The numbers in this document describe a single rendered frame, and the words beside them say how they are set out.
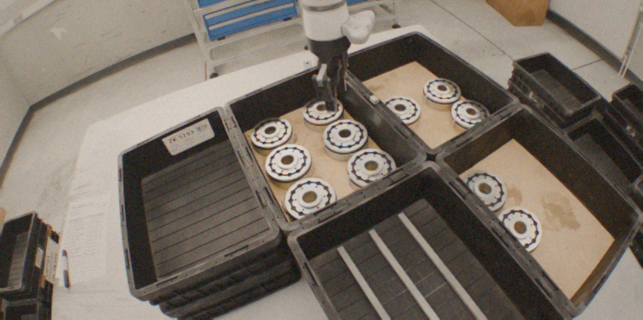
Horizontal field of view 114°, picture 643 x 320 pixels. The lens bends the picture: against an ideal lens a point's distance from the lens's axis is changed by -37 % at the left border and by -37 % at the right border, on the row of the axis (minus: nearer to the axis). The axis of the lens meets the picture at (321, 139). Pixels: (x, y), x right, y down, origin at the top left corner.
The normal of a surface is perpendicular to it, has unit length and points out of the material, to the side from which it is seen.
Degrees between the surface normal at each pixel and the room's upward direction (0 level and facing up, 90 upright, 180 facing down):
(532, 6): 90
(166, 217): 0
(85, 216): 0
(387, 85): 0
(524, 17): 91
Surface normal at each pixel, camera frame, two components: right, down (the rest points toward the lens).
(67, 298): -0.12, -0.69
